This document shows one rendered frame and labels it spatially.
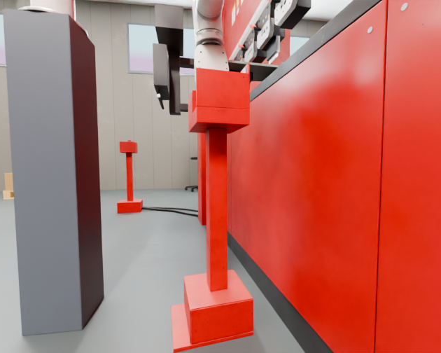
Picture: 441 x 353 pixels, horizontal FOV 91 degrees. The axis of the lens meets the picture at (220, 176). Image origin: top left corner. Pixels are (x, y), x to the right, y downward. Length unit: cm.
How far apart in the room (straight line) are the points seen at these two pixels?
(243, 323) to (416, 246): 54
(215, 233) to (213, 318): 25
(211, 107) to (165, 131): 444
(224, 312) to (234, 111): 60
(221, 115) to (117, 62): 507
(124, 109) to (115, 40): 145
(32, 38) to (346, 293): 108
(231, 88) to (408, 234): 52
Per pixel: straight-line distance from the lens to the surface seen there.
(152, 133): 510
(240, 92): 68
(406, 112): 46
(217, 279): 79
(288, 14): 115
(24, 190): 90
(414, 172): 45
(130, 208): 266
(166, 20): 240
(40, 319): 101
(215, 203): 71
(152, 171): 505
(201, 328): 78
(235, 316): 80
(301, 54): 74
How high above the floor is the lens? 54
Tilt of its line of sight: 3 degrees down
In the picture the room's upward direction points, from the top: straight up
